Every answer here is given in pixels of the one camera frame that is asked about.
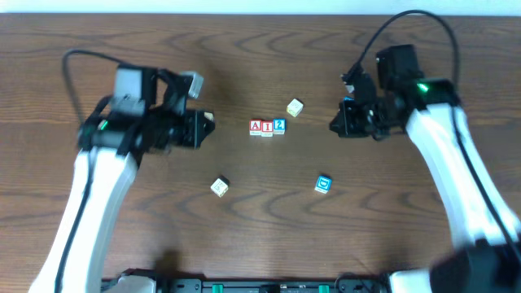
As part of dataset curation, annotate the red letter A block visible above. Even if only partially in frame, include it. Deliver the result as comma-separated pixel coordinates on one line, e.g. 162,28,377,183
249,119,262,136

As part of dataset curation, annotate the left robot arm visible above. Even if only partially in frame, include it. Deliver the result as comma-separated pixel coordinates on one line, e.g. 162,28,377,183
29,64,215,292

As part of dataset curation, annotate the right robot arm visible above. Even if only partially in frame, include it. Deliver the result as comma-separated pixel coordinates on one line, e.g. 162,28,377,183
330,77,520,292

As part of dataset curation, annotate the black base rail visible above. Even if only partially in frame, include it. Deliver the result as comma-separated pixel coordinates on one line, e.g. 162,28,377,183
101,278,387,293

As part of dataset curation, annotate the cream block yellow side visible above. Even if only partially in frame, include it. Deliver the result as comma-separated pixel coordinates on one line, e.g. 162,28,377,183
287,98,304,117

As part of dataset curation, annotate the cream block near left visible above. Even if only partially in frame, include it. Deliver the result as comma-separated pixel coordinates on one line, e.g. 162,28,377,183
210,177,229,198

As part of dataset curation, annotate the blue letter D block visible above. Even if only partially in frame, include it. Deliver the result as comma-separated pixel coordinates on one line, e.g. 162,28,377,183
314,176,332,194

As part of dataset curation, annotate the red letter I block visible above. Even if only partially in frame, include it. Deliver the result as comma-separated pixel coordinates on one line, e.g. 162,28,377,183
260,120,274,137

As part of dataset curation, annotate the cream block green side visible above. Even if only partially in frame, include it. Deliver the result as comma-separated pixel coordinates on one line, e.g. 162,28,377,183
181,71,204,99

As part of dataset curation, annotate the blue number 2 block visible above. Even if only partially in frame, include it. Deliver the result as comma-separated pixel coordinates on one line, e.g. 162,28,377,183
273,118,287,135

